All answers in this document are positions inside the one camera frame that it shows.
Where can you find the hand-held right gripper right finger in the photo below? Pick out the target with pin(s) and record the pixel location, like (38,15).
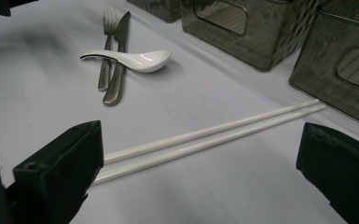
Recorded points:
(345,168)

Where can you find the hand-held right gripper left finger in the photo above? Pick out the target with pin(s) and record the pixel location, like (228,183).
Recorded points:
(59,174)

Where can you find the smoky transparent plastic bin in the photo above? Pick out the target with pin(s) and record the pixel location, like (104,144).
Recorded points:
(261,46)
(320,62)
(158,9)

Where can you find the steel fork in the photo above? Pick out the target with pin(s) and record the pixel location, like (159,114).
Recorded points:
(105,71)

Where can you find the steel knife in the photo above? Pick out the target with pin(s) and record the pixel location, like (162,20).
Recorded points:
(122,31)

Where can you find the white chopstick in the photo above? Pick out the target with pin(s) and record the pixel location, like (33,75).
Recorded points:
(211,143)
(211,130)

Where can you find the white ceramic spoon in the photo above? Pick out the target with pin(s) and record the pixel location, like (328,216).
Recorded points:
(146,60)

